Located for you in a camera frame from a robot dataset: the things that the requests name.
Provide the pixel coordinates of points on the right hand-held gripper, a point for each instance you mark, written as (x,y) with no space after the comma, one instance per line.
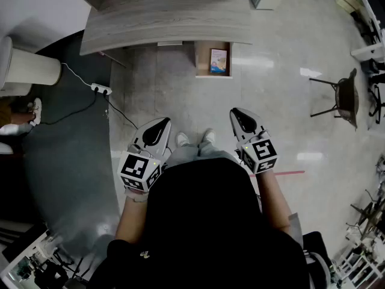
(261,155)

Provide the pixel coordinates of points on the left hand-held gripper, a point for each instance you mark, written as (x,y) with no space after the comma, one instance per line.
(139,170)

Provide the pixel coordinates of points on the blue booklet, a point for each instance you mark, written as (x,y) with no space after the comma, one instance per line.
(218,60)

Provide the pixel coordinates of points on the wooden drawer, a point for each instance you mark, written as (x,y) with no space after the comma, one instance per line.
(203,59)

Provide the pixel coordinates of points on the person's right forearm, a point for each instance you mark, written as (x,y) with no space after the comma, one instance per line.
(273,200)

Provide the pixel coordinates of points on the person's left forearm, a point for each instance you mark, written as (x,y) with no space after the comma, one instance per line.
(132,218)

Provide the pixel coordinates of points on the person's left white shoe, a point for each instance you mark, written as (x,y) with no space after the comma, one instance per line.
(182,138)

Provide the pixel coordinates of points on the person's white shoe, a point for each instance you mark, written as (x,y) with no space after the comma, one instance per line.
(209,135)
(182,138)

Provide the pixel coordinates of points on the person's left leg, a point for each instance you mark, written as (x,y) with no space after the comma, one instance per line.
(183,155)

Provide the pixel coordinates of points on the person's leg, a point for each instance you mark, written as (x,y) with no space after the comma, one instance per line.
(216,153)
(183,155)

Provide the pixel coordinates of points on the person's right white shoe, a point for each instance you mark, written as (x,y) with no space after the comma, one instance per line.
(209,135)

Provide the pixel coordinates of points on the person's right leg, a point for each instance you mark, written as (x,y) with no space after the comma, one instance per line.
(216,153)

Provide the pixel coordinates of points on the beige wristband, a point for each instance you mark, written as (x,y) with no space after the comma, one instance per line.
(136,198)

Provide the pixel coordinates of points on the white power strip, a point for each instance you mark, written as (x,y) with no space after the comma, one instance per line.
(100,88)

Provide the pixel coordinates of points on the dark grey floor mat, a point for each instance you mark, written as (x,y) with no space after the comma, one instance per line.
(69,161)

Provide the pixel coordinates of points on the person's black shirt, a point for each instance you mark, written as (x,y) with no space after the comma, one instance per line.
(204,221)

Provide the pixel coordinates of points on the black stool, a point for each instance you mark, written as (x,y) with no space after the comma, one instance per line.
(347,98)

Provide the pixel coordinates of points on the grey wooden desk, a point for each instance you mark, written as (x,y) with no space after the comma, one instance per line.
(168,23)

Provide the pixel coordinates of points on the black office chair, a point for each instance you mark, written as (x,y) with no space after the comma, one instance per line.
(377,98)

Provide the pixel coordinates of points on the white ribbed cylinder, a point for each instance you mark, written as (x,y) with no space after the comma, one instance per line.
(30,71)

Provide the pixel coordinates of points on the black tripod stand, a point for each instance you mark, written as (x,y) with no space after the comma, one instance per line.
(370,212)

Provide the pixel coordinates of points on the white office desk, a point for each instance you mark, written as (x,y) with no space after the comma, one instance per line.
(370,14)

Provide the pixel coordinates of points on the white metal rack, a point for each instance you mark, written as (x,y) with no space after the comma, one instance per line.
(361,266)

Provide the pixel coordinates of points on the white equipment table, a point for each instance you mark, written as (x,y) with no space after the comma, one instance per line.
(18,263)

